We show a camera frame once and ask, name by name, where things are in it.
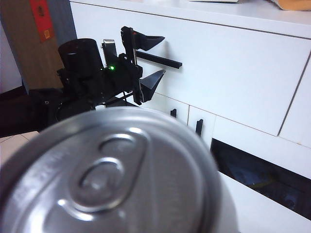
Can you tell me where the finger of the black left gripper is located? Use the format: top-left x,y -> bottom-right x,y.
140,69 -> 167,103
133,30 -> 166,52

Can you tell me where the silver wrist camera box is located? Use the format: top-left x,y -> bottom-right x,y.
102,39 -> 117,67

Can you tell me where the black bar drawer handle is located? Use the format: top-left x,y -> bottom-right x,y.
135,50 -> 183,70

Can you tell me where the red paper sticker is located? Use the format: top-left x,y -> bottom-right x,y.
29,0 -> 54,44

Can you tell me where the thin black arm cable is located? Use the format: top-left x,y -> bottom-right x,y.
104,91 -> 134,107

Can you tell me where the silver beer can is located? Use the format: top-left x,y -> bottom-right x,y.
0,106 -> 238,233

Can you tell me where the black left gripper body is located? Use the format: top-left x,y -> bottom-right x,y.
106,26 -> 143,106

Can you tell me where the dark grey side panel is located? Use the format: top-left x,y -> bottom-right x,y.
48,0 -> 79,47

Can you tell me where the white drawer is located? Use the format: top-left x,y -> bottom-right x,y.
278,65 -> 311,148
70,1 -> 311,136

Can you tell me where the white sideboard cabinet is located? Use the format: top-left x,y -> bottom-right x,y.
69,0 -> 311,220

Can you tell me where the brown wooden door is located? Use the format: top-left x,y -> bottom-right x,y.
0,0 -> 65,91

